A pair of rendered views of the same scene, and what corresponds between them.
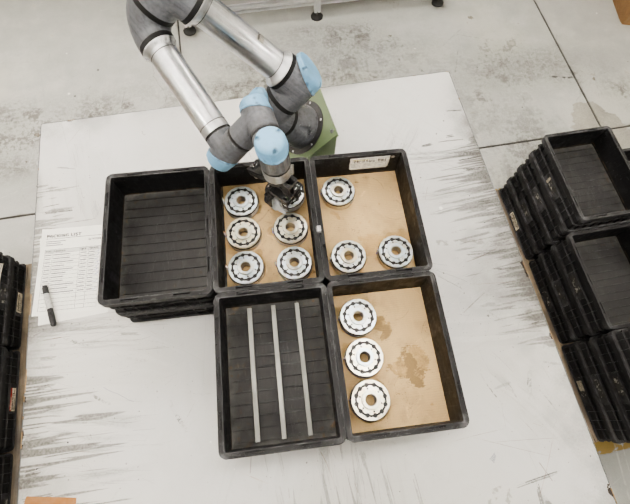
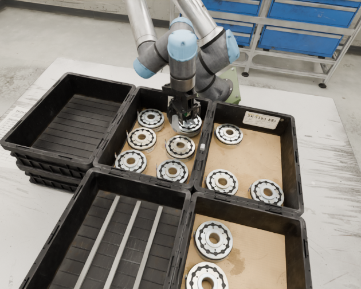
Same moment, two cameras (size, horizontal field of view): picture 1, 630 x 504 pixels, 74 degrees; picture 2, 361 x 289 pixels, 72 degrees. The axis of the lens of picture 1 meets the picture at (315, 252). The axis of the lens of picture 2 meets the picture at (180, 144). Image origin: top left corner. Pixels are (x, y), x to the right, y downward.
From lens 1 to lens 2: 0.50 m
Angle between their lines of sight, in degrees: 21
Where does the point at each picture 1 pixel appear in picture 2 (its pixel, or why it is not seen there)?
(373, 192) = (258, 145)
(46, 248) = (10, 117)
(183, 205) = (109, 110)
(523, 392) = not seen: outside the picture
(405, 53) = not seen: hidden behind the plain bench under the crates
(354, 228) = (234, 166)
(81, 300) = (7, 155)
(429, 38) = not seen: hidden behind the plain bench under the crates
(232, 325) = (97, 205)
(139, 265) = (54, 137)
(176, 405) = (17, 266)
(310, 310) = (171, 218)
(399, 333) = (252, 274)
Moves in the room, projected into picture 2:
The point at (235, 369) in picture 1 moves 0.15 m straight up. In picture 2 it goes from (77, 246) to (59, 223)
